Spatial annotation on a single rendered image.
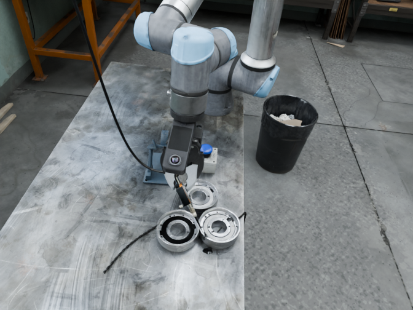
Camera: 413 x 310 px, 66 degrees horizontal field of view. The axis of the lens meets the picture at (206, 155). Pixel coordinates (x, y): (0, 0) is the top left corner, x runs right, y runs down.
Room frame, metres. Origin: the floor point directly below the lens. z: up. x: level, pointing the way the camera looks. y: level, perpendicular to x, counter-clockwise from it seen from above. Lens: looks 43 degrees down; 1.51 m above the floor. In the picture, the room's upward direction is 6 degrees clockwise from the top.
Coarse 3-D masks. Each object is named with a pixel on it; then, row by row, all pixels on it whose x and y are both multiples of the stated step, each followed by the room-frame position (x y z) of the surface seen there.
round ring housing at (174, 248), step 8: (168, 216) 0.49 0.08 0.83; (184, 216) 0.49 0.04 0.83; (192, 216) 0.49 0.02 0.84; (160, 224) 0.46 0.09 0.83; (168, 224) 0.46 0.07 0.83; (176, 224) 0.47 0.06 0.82; (184, 224) 0.47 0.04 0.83; (168, 232) 0.44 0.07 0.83; (184, 232) 0.46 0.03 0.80; (160, 240) 0.41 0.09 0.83; (192, 240) 0.42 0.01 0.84; (168, 248) 0.40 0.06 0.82; (176, 248) 0.40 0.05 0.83; (184, 248) 0.40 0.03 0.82
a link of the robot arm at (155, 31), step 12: (168, 0) 0.74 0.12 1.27; (180, 0) 0.74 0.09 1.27; (192, 0) 0.76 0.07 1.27; (144, 12) 0.71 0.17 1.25; (156, 12) 0.71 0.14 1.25; (168, 12) 0.70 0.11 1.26; (180, 12) 0.72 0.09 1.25; (192, 12) 0.75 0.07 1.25; (144, 24) 0.68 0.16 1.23; (156, 24) 0.67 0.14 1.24; (168, 24) 0.67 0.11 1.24; (180, 24) 0.67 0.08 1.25; (144, 36) 0.67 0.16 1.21; (156, 36) 0.66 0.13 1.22; (168, 36) 0.65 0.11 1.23; (156, 48) 0.66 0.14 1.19; (168, 48) 0.65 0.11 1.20
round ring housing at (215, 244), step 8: (216, 208) 0.52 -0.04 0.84; (224, 208) 0.52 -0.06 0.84; (208, 216) 0.50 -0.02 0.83; (232, 216) 0.51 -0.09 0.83; (200, 224) 0.47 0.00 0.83; (208, 224) 0.47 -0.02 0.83; (216, 224) 0.49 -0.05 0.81; (224, 224) 0.48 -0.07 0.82; (200, 232) 0.44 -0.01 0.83; (224, 232) 0.45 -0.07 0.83; (208, 240) 0.42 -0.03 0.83; (216, 240) 0.43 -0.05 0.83; (224, 240) 0.43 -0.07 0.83; (232, 240) 0.43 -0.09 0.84; (216, 248) 0.42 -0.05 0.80
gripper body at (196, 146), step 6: (174, 114) 0.52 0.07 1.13; (180, 114) 0.51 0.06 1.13; (180, 120) 0.51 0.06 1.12; (186, 120) 0.51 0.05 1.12; (192, 120) 0.51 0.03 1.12; (198, 120) 0.52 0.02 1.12; (198, 126) 0.58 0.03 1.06; (198, 132) 0.55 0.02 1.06; (198, 138) 0.52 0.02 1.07; (192, 144) 0.51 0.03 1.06; (198, 144) 0.51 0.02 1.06; (192, 150) 0.50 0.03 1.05; (198, 150) 0.50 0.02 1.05; (192, 156) 0.50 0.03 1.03; (198, 156) 0.50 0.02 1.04
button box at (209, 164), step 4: (216, 148) 0.75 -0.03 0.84; (212, 152) 0.73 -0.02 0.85; (216, 152) 0.73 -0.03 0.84; (204, 156) 0.70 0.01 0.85; (208, 156) 0.70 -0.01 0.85; (212, 156) 0.71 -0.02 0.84; (216, 156) 0.71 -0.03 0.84; (208, 160) 0.69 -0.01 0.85; (212, 160) 0.69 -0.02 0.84; (204, 164) 0.68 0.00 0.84; (208, 164) 0.68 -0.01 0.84; (212, 164) 0.68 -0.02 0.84; (204, 168) 0.68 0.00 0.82; (208, 168) 0.68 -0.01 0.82; (212, 168) 0.68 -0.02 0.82; (204, 172) 0.68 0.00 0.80; (208, 172) 0.68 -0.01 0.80; (212, 172) 0.68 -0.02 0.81
